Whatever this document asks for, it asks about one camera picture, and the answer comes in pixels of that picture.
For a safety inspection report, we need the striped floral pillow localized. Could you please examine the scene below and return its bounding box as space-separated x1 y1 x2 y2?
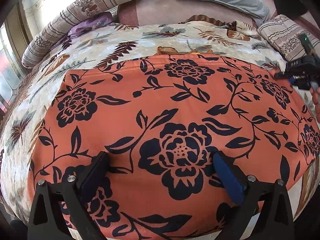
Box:
257 14 314 62

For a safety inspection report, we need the striped rolled blanket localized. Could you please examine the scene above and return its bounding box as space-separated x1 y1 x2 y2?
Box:
21 0 147 69

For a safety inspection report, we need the orange floral shirt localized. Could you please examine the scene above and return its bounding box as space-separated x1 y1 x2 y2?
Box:
27 54 320 239

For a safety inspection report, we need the pink bed sheet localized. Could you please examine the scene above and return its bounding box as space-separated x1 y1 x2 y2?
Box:
117 0 265 28

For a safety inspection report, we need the wooden window frame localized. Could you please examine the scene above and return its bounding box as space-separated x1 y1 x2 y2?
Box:
5 1 29 48

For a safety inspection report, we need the person's right hand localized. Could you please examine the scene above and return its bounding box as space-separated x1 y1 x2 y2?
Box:
310 81 320 124

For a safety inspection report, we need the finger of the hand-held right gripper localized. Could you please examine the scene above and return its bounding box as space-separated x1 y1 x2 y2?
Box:
273 70 295 84

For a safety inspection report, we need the leaf print quilt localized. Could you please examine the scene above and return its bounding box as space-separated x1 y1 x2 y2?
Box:
0 21 320 232

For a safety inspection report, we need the stained glass window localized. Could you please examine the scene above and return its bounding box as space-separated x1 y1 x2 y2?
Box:
0 25 24 112

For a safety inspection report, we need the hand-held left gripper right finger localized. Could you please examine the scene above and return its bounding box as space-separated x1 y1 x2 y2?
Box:
212 152 294 240

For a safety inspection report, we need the purple cloth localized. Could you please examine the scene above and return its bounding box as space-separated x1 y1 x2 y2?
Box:
67 12 116 37

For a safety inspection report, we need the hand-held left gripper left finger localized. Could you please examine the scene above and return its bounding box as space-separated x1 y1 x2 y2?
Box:
27 151 109 240

